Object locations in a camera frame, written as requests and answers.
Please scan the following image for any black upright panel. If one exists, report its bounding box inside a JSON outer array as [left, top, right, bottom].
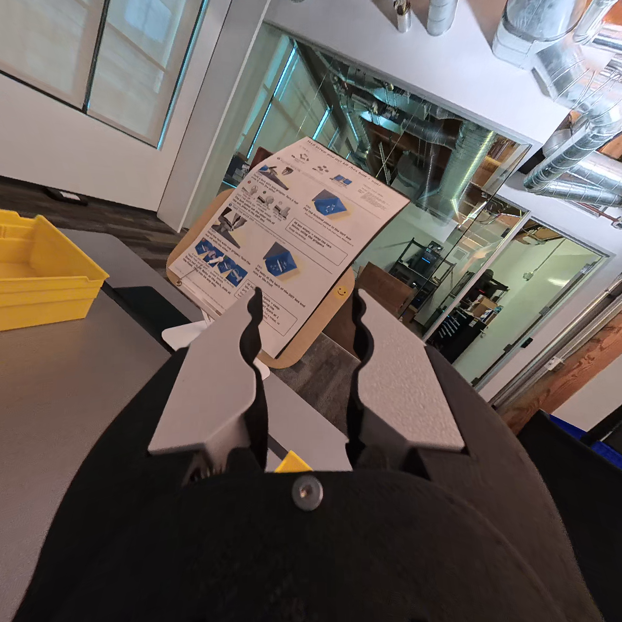
[[517, 408, 622, 622]]

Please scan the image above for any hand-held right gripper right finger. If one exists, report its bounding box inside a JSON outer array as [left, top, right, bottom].
[[345, 288, 467, 471]]

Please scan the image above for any printed instruction sheet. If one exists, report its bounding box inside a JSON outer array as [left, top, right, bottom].
[[172, 137, 411, 359]]

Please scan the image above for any wooden post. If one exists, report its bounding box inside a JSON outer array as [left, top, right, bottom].
[[501, 318, 622, 435]]

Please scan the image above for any black equipment rack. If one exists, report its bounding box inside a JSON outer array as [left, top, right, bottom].
[[394, 238, 457, 312]]

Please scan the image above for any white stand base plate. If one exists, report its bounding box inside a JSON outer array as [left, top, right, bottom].
[[161, 321, 271, 380]]

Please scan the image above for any silver ribbed air duct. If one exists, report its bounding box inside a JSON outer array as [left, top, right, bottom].
[[524, 129, 622, 210], [491, 0, 622, 142]]

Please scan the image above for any blue storage bin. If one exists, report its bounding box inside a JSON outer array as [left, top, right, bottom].
[[550, 412, 622, 469]]

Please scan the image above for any aluminium rail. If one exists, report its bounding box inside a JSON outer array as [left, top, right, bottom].
[[486, 274, 622, 409]]

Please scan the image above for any yellow plastic bin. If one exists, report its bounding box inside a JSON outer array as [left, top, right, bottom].
[[274, 449, 314, 473], [0, 209, 110, 332]]

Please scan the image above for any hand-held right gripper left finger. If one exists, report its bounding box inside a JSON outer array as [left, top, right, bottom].
[[147, 288, 269, 471]]

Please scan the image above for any large grid window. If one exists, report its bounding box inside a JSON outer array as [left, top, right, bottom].
[[0, 0, 210, 149]]

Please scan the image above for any brown cardboard box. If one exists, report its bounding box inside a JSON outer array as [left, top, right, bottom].
[[357, 261, 423, 319]]

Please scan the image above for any small black floor device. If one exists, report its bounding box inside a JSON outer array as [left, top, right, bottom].
[[46, 187, 89, 207]]

